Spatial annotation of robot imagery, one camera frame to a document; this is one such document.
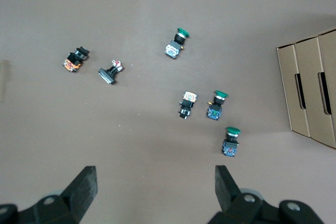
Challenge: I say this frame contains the green mushroom push button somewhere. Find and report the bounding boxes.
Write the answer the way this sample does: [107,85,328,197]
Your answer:
[222,126,241,158]
[206,90,229,121]
[164,27,191,60]

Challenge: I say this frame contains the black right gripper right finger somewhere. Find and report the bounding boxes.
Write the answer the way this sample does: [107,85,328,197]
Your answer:
[208,165,325,224]

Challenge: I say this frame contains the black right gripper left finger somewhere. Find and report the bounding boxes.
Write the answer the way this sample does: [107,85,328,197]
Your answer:
[0,166,98,224]

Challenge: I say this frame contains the black square button red contacts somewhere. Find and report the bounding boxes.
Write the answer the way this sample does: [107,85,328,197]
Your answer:
[98,60,124,86]

